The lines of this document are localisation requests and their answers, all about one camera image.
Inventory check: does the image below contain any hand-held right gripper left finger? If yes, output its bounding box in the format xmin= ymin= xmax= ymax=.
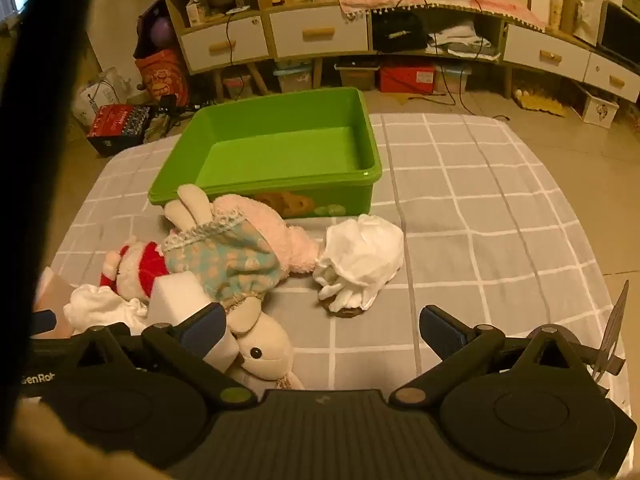
xmin=66 ymin=302 xmax=258 ymax=409

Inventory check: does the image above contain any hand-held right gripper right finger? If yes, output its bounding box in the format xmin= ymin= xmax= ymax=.
xmin=388 ymin=304 xmax=592 ymax=409

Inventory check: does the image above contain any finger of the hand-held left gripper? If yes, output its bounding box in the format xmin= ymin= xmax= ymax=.
xmin=31 ymin=309 xmax=57 ymax=336

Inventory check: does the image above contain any white sponge block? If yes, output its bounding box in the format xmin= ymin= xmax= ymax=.
xmin=147 ymin=274 xmax=241 ymax=373

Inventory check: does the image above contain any small white cloth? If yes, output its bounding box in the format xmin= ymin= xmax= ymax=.
xmin=64 ymin=284 xmax=151 ymax=338

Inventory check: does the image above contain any pink bunny plush toy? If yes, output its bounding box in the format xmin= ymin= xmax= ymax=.
xmin=162 ymin=183 xmax=323 ymax=392

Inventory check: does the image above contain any red white santa plush toy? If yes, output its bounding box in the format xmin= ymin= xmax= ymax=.
xmin=99 ymin=240 xmax=172 ymax=306

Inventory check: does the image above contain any large white cloth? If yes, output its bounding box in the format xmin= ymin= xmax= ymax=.
xmin=312 ymin=214 xmax=405 ymax=313

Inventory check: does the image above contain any green plastic bin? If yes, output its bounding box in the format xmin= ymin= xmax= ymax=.
xmin=148 ymin=86 xmax=383 ymax=220

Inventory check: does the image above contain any person's left forearm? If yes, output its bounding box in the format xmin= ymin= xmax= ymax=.
xmin=0 ymin=400 xmax=151 ymax=480

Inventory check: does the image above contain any brown round disc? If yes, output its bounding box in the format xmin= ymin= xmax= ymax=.
xmin=322 ymin=297 xmax=366 ymax=320

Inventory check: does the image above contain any grey checked bed sheet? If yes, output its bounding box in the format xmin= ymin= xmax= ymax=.
xmin=35 ymin=112 xmax=633 ymax=411

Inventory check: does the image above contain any red and black box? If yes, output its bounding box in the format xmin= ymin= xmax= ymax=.
xmin=87 ymin=104 xmax=152 ymax=157

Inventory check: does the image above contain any white plastic bag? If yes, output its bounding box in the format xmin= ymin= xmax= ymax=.
xmin=72 ymin=67 xmax=134 ymax=126

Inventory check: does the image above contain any egg tray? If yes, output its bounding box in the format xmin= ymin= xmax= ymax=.
xmin=514 ymin=87 xmax=567 ymax=117

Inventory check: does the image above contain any clear plastic storage box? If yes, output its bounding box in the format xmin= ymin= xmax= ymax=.
xmin=272 ymin=60 xmax=314 ymax=94
xmin=434 ymin=64 xmax=472 ymax=94

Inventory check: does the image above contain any red printed bag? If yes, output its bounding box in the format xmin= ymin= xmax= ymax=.
xmin=135 ymin=50 xmax=191 ymax=107

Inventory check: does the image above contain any white printed box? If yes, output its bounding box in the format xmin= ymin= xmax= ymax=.
xmin=581 ymin=94 xmax=621 ymax=129

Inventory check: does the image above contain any folded clothes pile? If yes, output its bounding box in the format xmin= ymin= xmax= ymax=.
xmin=429 ymin=20 xmax=502 ymax=59

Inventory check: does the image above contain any purple ball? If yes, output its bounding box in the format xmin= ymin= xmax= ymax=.
xmin=150 ymin=16 xmax=177 ymax=49

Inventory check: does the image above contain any black bag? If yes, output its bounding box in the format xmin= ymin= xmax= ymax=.
xmin=372 ymin=11 xmax=429 ymax=54

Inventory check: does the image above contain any white carton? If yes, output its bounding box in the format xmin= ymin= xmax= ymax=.
xmin=185 ymin=0 xmax=209 ymax=26

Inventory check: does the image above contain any wooden cabinet unit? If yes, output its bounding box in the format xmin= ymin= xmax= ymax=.
xmin=161 ymin=0 xmax=640 ymax=126

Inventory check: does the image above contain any dark strap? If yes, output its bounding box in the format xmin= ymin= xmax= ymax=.
xmin=0 ymin=0 xmax=103 ymax=411

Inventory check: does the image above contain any white drawer with wooden handle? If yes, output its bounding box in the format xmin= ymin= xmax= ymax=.
xmin=502 ymin=25 xmax=591 ymax=81
xmin=582 ymin=52 xmax=640 ymax=104
xmin=270 ymin=5 xmax=371 ymax=59
xmin=179 ymin=15 xmax=271 ymax=74

